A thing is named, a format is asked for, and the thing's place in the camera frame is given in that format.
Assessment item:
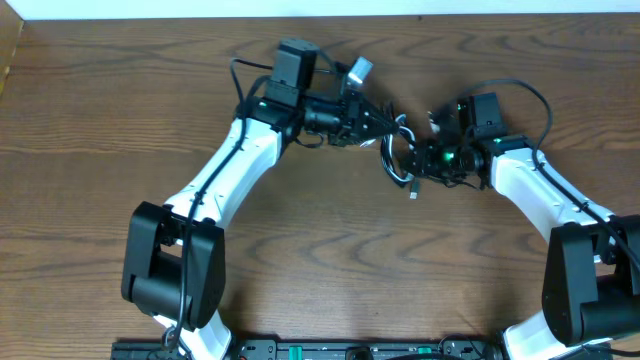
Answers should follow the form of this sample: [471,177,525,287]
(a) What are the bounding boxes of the black usb cable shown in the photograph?
[377,102,421,201]

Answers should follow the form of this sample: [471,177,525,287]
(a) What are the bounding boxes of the white usb cable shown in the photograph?
[359,113,419,185]

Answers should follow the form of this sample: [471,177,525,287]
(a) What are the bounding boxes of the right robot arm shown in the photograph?
[403,93,639,359]

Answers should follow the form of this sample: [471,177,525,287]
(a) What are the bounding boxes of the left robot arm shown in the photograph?
[121,38,399,359]

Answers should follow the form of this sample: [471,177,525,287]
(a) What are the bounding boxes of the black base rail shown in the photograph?
[109,338,615,360]

